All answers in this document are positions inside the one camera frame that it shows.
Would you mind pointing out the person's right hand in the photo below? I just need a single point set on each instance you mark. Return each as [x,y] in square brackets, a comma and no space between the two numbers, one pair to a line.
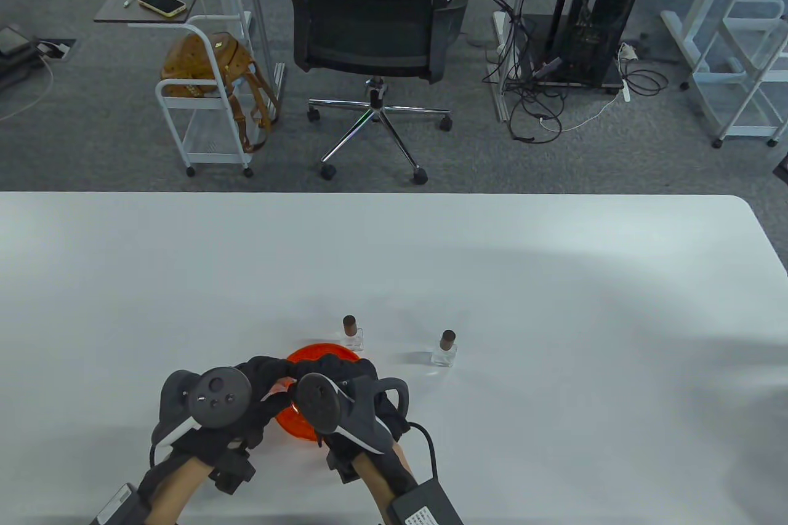
[345,368]

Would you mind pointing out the person's left hand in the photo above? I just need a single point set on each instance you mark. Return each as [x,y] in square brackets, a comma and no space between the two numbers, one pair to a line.
[271,383]

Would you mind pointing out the clear glass perfume bottle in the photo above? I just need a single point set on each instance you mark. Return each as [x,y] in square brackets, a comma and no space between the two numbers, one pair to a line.
[447,338]
[349,325]

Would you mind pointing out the person's right forearm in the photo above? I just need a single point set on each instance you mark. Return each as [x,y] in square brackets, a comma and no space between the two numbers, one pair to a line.
[378,482]

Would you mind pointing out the person's left forearm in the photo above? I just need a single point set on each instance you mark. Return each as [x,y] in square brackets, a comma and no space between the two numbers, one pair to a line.
[178,488]

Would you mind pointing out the orange glossy bowl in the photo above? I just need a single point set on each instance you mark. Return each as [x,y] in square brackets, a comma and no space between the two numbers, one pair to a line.
[320,351]

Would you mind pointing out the dark grey tracking controller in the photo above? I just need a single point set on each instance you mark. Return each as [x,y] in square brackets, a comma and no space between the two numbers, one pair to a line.
[220,397]
[317,403]

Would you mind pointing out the black wrist sensor box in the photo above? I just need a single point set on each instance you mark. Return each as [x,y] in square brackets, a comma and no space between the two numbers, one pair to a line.
[120,509]
[425,509]

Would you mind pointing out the brown leather backpack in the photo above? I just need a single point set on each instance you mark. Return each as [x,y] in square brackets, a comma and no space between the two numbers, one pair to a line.
[197,57]

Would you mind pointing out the black mesh office chair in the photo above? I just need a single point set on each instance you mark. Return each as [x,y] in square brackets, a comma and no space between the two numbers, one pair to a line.
[369,26]

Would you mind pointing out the black computer stand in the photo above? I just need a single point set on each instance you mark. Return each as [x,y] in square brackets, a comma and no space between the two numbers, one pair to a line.
[535,39]

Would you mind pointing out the smartphone in yellow case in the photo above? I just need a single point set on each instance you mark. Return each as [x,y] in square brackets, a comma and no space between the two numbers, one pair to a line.
[161,2]

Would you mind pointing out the floor socket box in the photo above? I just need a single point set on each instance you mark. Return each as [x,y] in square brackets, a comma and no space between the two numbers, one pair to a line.
[55,50]

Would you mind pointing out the white wheeled side table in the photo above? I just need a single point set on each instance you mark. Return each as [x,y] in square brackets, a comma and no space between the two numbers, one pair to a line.
[117,3]

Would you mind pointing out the white power strip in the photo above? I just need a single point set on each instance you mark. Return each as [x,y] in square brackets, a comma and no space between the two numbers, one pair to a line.
[625,51]

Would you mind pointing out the black device on floor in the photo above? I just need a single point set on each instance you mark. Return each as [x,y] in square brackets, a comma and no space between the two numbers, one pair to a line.
[12,42]

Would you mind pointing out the black computer tower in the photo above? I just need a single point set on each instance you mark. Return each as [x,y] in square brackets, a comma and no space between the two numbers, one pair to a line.
[606,8]

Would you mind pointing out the white metal rack cart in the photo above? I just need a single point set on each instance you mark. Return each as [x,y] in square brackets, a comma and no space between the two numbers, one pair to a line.
[748,132]

